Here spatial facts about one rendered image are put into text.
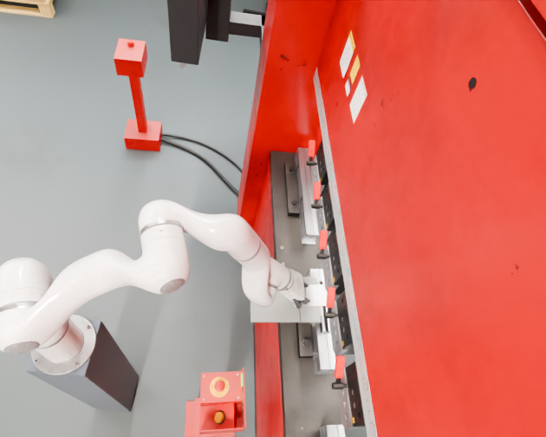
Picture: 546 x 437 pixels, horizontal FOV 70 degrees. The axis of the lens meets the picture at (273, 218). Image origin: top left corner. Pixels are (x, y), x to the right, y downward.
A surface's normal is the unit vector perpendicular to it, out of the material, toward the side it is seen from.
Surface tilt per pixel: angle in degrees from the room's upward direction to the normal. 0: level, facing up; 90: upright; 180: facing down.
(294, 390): 0
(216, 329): 0
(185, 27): 90
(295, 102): 90
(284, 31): 90
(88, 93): 0
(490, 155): 90
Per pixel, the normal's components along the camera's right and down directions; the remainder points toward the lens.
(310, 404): 0.16, -0.53
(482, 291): -0.99, -0.05
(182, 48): -0.01, 0.84
